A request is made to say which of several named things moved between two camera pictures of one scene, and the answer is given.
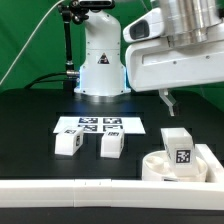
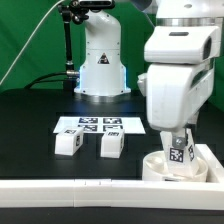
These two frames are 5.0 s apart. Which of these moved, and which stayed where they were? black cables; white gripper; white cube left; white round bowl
Moved: white gripper
Stayed: white cube left; black cables; white round bowl
